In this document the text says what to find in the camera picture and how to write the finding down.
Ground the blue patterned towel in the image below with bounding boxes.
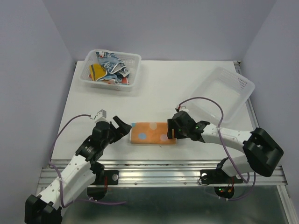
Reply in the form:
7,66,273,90
95,51,130,82

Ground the white basket with towels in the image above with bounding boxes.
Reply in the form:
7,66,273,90
79,49,142,92

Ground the purple cable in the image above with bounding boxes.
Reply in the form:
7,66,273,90
49,113,128,208
177,97,256,202

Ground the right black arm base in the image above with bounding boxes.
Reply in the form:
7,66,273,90
198,169,243,199

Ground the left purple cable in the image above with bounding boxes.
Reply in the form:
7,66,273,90
49,113,128,208

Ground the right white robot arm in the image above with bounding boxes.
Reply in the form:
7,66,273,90
167,111,284,184

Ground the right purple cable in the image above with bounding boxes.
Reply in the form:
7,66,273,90
177,97,256,202

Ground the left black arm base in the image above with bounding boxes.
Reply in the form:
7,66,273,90
87,170,119,200

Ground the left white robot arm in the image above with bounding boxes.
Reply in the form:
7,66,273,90
24,116,132,224

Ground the empty white basket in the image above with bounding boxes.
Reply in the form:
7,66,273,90
190,67,255,124

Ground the red white towel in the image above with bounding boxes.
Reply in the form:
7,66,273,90
108,77,129,85

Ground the yellow grey towel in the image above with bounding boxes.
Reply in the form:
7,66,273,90
89,63,107,82

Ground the aluminium frame rail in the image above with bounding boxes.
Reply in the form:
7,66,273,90
28,159,292,224

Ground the orange polka dot towel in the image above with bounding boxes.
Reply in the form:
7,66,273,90
130,122,177,145

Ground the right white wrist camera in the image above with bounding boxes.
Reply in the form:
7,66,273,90
175,105,189,112

